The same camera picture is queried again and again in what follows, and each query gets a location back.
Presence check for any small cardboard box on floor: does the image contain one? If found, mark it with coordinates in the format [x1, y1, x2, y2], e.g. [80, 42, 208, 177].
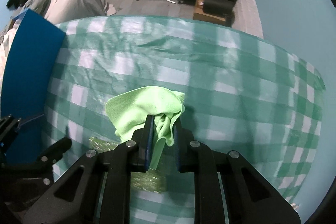
[192, 0, 228, 27]

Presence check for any black cylinder device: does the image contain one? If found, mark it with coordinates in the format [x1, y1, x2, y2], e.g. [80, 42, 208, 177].
[203, 0, 234, 18]

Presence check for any green checkered tablecloth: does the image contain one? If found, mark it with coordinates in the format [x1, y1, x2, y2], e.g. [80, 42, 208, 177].
[41, 14, 326, 224]

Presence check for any beige bed sheet mattress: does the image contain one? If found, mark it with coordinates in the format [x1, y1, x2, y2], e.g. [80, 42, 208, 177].
[20, 0, 116, 25]

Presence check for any lime green microfibre cloth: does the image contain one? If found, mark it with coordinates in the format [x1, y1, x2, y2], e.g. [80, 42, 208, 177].
[105, 86, 185, 169]

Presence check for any blue cardboard box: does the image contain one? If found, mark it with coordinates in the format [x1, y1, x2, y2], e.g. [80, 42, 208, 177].
[1, 9, 66, 164]

